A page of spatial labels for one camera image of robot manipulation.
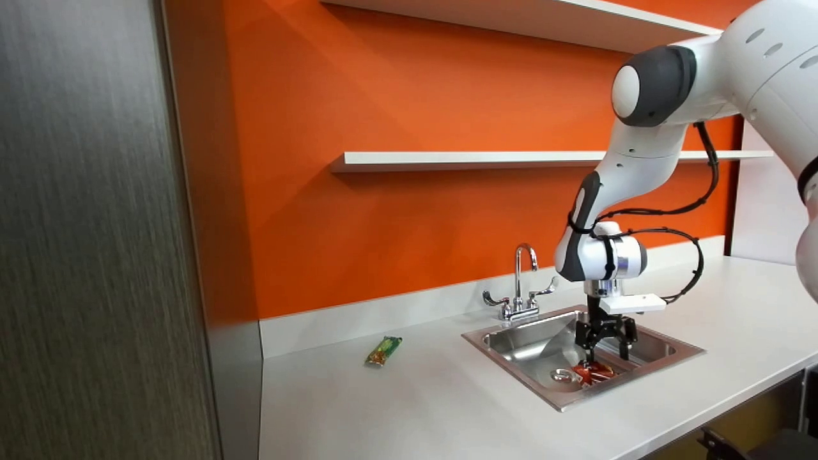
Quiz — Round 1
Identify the chrome two-handle faucet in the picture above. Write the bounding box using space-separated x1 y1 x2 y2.
478 243 561 326

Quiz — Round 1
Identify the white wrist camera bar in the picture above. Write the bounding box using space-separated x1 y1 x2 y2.
595 291 670 317

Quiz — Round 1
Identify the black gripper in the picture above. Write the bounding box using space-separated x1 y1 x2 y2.
576 310 639 373

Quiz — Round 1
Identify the stainless steel sink basin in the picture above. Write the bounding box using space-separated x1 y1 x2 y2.
460 304 707 414

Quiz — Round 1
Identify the green snack packet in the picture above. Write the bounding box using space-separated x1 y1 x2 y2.
363 335 403 370

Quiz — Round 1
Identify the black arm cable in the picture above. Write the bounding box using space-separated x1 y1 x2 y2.
595 121 723 308

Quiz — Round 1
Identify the high white wall shelf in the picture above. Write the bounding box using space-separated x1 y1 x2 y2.
319 0 726 57

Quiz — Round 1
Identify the orange snack packet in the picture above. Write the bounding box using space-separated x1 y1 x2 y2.
568 360 616 388

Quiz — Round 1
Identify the tall dark cabinet panel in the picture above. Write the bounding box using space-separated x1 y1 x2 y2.
0 0 224 460

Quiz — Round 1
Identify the long white wall shelf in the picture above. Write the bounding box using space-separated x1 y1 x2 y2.
329 149 774 176

